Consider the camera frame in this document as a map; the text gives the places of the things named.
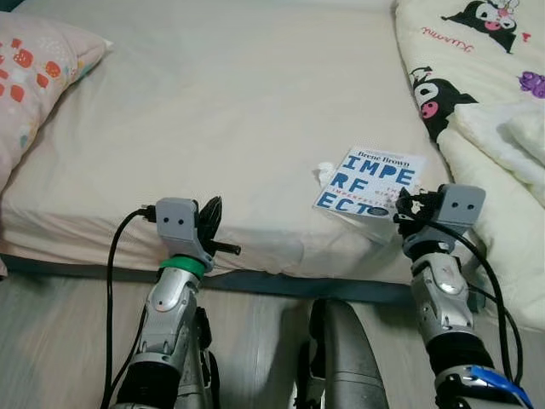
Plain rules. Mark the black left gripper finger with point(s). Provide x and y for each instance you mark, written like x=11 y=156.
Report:
x=210 y=217

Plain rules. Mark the white book blue letters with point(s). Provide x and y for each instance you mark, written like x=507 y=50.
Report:
x=370 y=183

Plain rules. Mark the white tissue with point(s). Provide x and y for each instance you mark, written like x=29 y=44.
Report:
x=324 y=173

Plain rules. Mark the pink patterned pillow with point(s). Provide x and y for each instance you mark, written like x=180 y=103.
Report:
x=34 y=77

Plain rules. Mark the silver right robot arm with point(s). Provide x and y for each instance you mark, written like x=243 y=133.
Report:
x=443 y=307

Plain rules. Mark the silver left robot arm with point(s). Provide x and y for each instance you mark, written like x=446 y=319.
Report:
x=170 y=315

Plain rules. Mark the cream sheeted bed mattress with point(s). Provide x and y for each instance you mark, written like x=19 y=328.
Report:
x=221 y=128

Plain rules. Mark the grey robot right leg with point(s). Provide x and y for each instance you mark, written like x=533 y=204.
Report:
x=345 y=358

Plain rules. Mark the cream cartoon print blanket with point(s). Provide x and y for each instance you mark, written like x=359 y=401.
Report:
x=485 y=51

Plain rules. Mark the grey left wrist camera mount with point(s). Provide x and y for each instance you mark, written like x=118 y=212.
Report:
x=179 y=223

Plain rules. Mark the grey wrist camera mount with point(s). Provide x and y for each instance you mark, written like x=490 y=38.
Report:
x=179 y=223
x=460 y=209

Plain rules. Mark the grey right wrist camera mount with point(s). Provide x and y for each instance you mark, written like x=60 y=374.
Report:
x=460 y=209

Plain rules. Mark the dark bed frame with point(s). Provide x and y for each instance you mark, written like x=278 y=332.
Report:
x=255 y=283

